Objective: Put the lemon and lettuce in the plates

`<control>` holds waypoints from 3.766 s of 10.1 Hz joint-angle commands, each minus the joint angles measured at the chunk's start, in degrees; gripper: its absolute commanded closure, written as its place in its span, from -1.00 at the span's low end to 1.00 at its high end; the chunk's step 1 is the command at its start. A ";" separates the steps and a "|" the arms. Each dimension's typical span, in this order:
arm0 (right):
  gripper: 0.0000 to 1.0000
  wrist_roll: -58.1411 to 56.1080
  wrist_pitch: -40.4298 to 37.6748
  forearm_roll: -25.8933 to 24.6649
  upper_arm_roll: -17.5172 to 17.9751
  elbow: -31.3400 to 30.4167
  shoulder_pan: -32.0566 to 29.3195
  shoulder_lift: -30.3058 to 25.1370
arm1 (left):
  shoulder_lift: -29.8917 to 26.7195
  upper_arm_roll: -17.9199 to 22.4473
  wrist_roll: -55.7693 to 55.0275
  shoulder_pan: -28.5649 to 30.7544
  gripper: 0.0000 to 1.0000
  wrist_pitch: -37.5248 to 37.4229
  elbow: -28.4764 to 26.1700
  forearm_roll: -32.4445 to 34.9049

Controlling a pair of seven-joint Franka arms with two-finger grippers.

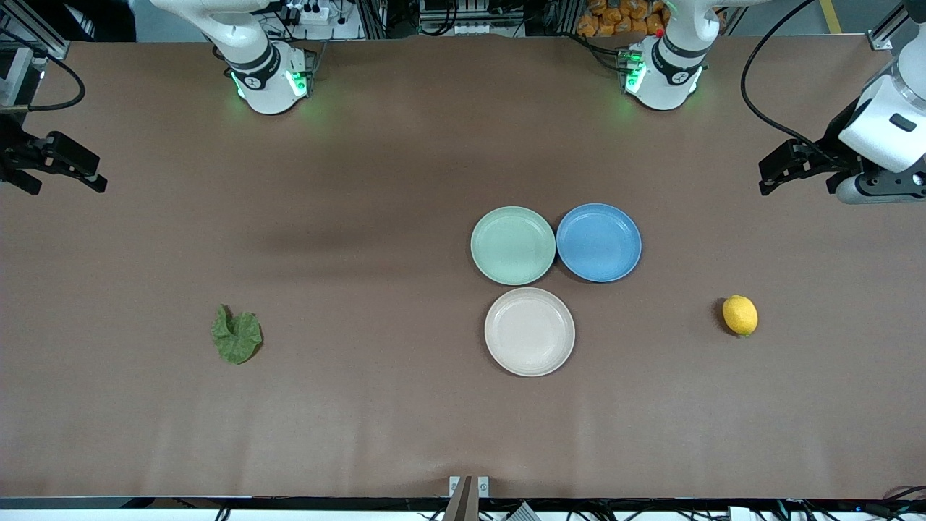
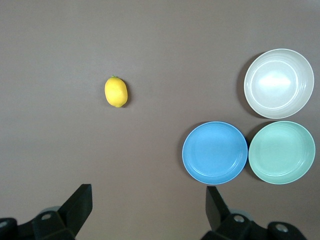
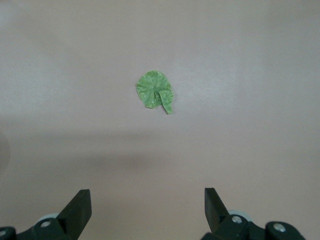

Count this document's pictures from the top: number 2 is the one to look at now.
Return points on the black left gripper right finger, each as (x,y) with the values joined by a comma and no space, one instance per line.
(225,220)

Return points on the mint green round plate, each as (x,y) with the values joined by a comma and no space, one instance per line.
(282,153)

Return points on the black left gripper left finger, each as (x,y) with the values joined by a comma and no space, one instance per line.
(70,215)

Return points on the yellow lemon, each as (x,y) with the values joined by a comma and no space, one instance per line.
(116,92)

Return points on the blue round plate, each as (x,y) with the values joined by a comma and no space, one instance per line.
(215,153)

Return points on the beige round plate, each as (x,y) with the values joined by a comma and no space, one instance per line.
(278,83)

